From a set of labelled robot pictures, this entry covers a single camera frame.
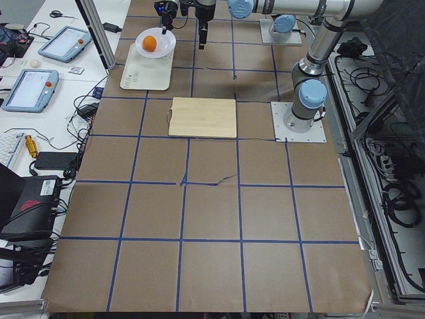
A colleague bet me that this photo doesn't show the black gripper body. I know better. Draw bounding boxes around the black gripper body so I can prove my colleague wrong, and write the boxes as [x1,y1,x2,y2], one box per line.
[179,0,215,23]
[161,1,180,29]

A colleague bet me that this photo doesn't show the white round plate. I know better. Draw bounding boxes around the white round plate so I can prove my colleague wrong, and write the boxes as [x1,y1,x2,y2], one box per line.
[135,27,176,58]

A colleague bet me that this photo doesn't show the orange fruit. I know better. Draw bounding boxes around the orange fruit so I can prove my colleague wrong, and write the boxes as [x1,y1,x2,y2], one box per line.
[142,35,157,53]

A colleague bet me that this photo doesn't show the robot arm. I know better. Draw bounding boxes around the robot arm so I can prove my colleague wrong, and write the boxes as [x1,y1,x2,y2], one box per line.
[154,1,296,36]
[193,0,383,102]

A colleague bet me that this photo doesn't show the cream bear tray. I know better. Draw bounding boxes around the cream bear tray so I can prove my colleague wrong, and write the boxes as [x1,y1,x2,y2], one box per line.
[120,43,174,91]

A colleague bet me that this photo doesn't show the wooden cutting board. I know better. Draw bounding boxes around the wooden cutting board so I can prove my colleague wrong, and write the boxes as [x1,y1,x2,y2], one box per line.
[169,97,237,138]

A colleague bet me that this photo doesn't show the upper teach pendant tablet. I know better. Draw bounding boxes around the upper teach pendant tablet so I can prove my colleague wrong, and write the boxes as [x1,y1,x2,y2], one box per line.
[38,26,92,62]

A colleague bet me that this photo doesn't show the teach pendant tablet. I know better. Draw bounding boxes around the teach pendant tablet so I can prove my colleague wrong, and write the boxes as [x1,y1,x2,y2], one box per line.
[38,26,92,62]
[1,69,59,113]

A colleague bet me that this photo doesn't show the black scissors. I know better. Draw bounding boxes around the black scissors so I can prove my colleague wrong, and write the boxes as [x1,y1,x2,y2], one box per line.
[49,10,63,18]

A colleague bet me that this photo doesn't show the lower teach pendant tablet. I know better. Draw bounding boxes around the lower teach pendant tablet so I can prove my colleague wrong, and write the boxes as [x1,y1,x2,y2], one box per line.
[1,69,59,113]

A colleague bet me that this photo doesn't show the gold metal cylinder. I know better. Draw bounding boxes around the gold metal cylinder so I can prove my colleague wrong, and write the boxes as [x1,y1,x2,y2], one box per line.
[25,135,39,158]

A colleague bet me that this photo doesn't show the black power adapter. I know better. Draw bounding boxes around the black power adapter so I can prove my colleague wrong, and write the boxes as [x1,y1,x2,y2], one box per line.
[34,152,77,170]

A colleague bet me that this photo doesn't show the white keyboard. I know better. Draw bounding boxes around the white keyboard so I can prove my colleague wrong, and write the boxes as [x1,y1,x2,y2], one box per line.
[1,132,25,169]

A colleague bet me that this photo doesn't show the brown paper table mat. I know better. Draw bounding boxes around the brown paper table mat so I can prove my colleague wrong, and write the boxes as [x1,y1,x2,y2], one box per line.
[42,1,372,314]

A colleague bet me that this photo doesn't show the black computer box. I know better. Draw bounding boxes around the black computer box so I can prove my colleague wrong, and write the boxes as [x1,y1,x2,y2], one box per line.
[1,174,62,241]

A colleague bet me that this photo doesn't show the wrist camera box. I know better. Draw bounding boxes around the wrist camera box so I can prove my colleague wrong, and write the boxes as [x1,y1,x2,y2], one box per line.
[154,1,166,16]

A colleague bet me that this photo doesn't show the aluminium frame post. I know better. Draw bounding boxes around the aluminium frame post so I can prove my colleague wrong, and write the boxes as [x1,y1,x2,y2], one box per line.
[75,0,116,70]

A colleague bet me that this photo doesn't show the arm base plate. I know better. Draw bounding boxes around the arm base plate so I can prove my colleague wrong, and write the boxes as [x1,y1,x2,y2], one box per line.
[260,19,302,47]
[271,102,327,143]

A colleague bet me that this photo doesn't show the cable tray with cables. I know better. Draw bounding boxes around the cable tray with cables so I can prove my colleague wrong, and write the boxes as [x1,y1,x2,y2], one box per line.
[328,53,424,304]

